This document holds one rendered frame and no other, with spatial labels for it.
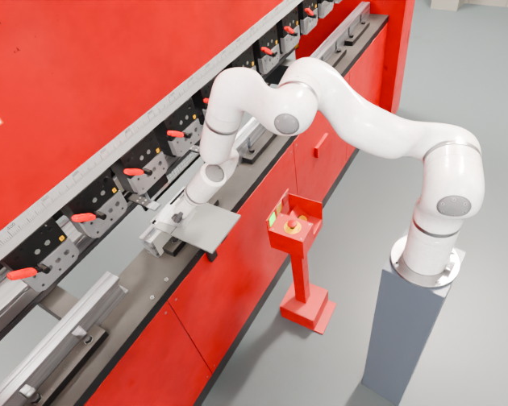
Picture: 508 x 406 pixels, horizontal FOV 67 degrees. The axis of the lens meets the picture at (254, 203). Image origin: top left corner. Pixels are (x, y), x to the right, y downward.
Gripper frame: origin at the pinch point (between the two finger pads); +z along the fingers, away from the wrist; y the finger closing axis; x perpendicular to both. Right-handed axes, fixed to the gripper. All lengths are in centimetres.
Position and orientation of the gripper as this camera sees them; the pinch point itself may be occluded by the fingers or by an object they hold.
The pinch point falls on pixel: (181, 212)
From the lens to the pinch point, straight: 140.1
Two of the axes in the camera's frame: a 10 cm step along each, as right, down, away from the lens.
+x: 7.8, 6.0, 1.7
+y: -4.1, 7.0, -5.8
